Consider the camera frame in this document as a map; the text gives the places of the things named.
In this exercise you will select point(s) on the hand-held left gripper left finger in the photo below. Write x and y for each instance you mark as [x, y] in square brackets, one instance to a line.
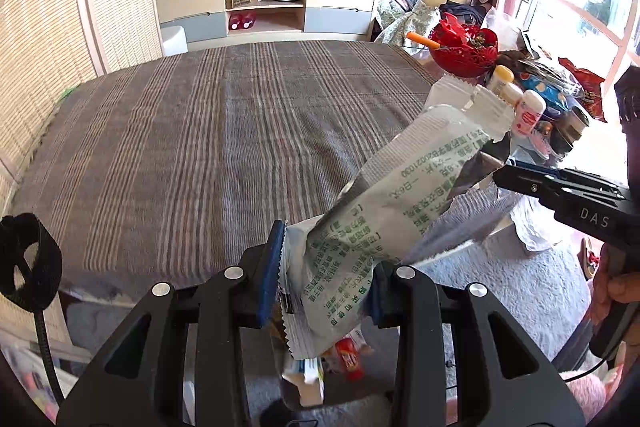
[267, 277]

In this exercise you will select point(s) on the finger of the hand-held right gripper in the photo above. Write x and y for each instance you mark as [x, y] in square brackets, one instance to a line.
[525, 187]
[575, 179]

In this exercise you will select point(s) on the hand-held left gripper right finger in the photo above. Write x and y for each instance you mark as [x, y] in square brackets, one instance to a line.
[380, 302]

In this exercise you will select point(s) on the small red packet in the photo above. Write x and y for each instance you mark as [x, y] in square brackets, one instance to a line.
[350, 359]

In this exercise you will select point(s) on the white pouch wrapper green print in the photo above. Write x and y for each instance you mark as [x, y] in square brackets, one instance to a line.
[400, 207]

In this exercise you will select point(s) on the black trash bin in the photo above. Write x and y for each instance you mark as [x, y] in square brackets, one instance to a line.
[360, 407]

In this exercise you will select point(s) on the person's right hand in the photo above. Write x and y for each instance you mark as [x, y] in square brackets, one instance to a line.
[615, 292]

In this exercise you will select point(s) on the white bag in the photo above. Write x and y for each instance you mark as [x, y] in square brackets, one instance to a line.
[540, 227]

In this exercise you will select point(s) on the white bottle red label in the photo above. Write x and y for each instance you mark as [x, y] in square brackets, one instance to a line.
[529, 112]

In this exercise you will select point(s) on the pile of snack packets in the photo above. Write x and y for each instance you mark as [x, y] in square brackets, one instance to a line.
[565, 92]

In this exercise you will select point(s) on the cream bottle yellow cap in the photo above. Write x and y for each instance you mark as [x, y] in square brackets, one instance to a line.
[500, 79]

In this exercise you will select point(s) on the grey shaggy rug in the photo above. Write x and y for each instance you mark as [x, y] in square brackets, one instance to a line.
[500, 297]

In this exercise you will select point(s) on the red plastic basket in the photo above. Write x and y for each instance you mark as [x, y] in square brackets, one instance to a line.
[465, 54]

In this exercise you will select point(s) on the brown plaid blanket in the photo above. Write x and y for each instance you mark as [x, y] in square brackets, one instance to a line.
[175, 157]

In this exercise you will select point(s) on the floral patterned cloth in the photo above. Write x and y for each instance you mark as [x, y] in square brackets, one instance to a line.
[405, 24]

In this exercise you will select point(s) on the white stool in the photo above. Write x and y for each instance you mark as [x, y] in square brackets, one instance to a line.
[174, 39]

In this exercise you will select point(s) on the red bottles pack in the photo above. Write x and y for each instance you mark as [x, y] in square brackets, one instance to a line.
[242, 22]

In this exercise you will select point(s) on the beige TV cabinet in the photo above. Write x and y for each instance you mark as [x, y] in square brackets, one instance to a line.
[265, 7]

